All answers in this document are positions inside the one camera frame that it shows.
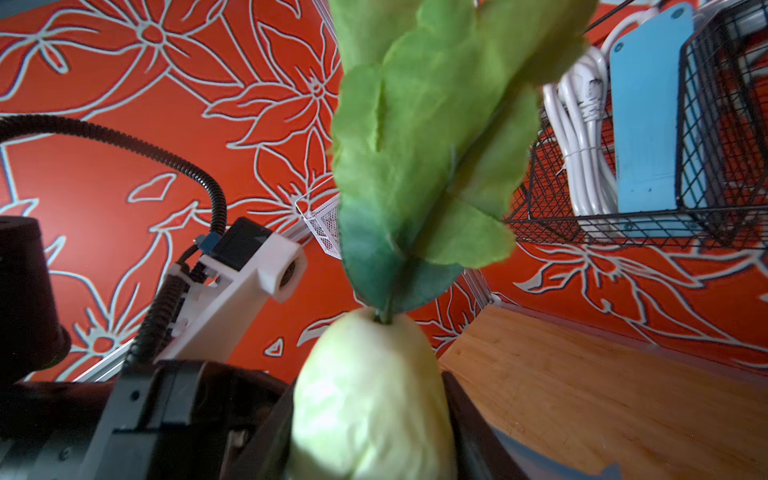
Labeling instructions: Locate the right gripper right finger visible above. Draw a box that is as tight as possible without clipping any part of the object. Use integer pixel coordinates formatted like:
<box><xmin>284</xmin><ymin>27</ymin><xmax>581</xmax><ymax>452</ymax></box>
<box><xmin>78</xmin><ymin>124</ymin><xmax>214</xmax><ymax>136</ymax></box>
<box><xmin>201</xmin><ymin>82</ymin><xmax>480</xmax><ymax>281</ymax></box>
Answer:
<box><xmin>442</xmin><ymin>371</ymin><xmax>528</xmax><ymax>480</ymax></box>

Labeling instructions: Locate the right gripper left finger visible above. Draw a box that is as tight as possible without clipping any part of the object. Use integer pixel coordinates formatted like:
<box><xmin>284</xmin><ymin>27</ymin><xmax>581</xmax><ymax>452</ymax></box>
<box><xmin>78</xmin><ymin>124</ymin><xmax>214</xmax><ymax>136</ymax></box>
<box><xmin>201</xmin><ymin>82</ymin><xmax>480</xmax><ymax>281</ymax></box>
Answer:
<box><xmin>224</xmin><ymin>384</ymin><xmax>295</xmax><ymax>480</ymax></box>

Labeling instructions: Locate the clear zip top bag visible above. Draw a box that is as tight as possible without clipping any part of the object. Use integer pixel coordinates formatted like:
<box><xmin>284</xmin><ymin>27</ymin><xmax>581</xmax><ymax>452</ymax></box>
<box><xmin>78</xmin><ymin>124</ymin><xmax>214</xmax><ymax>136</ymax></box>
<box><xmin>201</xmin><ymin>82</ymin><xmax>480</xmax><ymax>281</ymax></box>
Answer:
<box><xmin>492</xmin><ymin>428</ymin><xmax>622</xmax><ymax>480</ymax></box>

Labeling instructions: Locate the black wire wall basket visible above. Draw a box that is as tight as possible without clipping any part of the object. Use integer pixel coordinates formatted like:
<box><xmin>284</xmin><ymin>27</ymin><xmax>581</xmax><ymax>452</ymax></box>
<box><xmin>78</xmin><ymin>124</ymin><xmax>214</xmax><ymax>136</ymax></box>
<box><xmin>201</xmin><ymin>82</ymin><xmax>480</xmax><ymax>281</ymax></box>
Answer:
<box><xmin>508</xmin><ymin>1</ymin><xmax>767</xmax><ymax>250</ymax></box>

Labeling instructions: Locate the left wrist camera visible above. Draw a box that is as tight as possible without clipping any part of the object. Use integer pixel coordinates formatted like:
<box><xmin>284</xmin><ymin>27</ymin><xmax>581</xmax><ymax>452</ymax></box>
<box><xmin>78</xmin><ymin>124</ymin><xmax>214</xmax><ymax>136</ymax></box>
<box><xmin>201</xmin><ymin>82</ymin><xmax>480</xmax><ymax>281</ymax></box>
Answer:
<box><xmin>156</xmin><ymin>217</ymin><xmax>308</xmax><ymax>363</ymax></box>

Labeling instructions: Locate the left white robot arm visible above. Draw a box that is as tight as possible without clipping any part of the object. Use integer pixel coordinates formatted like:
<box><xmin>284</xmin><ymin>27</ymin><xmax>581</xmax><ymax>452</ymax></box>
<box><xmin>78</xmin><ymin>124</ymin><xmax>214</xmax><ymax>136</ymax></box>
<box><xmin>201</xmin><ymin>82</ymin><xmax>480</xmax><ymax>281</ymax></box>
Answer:
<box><xmin>1</xmin><ymin>114</ymin><xmax>306</xmax><ymax>479</ymax></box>

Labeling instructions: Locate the light blue box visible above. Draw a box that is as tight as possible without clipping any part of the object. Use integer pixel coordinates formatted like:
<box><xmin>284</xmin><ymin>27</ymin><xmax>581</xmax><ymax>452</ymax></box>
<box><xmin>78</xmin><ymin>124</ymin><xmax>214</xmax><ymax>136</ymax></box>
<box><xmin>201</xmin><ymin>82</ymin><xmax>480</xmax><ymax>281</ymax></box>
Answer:
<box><xmin>605</xmin><ymin>3</ymin><xmax>707</xmax><ymax>214</ymax></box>

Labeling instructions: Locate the white cable bundle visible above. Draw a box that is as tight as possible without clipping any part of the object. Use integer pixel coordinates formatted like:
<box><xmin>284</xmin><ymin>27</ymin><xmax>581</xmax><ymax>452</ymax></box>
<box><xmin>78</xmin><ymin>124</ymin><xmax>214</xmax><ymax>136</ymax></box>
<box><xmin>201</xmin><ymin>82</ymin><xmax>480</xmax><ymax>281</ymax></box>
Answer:
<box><xmin>541</xmin><ymin>5</ymin><xmax>661</xmax><ymax>218</ymax></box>

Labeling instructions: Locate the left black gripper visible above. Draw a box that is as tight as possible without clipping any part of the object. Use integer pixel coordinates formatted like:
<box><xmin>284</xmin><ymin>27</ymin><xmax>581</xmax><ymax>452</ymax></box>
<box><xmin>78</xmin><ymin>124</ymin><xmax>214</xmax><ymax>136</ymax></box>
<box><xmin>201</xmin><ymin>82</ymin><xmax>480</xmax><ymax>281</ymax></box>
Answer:
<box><xmin>1</xmin><ymin>361</ymin><xmax>287</xmax><ymax>479</ymax></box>

